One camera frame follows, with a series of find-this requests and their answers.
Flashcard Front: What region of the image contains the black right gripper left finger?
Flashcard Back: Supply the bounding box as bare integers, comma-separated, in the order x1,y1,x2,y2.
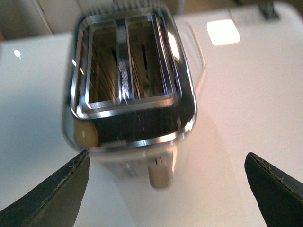
0,150,90,227

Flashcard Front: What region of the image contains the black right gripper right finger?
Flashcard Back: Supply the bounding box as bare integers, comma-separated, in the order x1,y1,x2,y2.
244,152,303,227

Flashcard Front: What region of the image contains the silver two-slot toaster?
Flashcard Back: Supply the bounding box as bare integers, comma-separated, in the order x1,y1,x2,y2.
62,11,197,189

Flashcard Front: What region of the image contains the sticker label on table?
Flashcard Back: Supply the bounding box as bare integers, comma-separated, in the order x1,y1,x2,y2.
228,5,279,25

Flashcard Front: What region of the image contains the beige chair right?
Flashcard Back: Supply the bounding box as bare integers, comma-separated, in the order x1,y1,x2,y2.
33,0,186,34

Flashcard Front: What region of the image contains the beige chair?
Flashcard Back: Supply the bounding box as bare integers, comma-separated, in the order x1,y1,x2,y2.
33,0,186,34
0,0,53,41

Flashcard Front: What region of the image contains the beige chair left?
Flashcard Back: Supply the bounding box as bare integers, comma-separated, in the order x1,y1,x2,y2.
0,0,53,41

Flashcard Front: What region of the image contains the white toaster power cable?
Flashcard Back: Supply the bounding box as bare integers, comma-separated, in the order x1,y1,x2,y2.
175,20,206,95

